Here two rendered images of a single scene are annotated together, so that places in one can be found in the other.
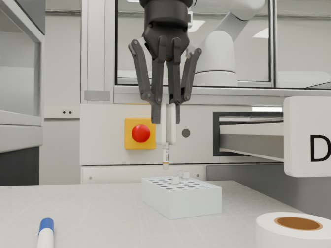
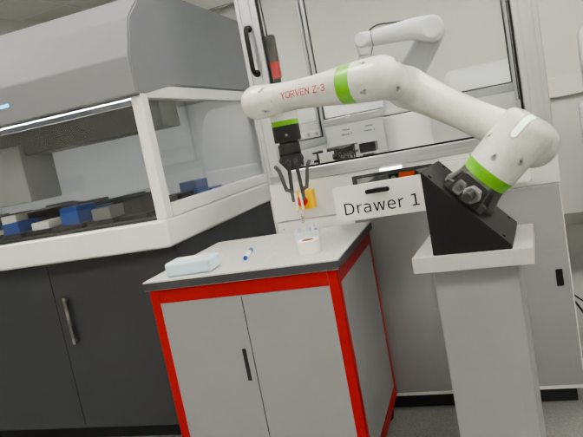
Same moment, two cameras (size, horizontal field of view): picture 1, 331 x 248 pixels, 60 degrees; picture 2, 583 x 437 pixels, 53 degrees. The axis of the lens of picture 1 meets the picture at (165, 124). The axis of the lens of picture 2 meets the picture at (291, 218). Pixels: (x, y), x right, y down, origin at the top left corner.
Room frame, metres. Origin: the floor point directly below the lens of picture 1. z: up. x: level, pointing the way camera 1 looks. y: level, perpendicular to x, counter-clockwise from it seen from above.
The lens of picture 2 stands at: (-1.33, -0.86, 1.10)
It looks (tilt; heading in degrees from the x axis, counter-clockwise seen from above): 7 degrees down; 26
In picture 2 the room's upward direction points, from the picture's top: 11 degrees counter-clockwise
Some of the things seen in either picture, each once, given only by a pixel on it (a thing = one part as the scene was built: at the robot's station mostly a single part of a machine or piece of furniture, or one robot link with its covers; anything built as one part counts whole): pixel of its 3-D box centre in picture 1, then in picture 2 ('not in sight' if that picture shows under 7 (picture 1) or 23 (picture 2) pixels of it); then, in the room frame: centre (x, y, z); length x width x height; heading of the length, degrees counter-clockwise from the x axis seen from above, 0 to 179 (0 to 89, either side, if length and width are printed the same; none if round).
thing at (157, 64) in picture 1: (157, 71); (290, 176); (0.48, 0.01, 0.98); 0.04 x 0.01 x 0.11; 23
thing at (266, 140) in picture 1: (294, 139); not in sight; (0.62, -0.28, 0.86); 0.40 x 0.26 x 0.06; 8
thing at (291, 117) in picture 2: not in sight; (279, 105); (0.48, 0.00, 1.22); 0.13 x 0.11 x 0.14; 172
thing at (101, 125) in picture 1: (220, 132); (415, 170); (1.22, -0.23, 0.87); 1.02 x 0.95 x 0.14; 98
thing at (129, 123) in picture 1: (140, 133); (304, 199); (0.67, 0.06, 0.88); 0.07 x 0.05 x 0.07; 98
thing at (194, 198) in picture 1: (178, 194); (307, 234); (0.46, -0.02, 0.78); 0.12 x 0.08 x 0.04; 23
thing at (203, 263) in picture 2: not in sight; (193, 264); (0.14, 0.23, 0.78); 0.15 x 0.10 x 0.04; 101
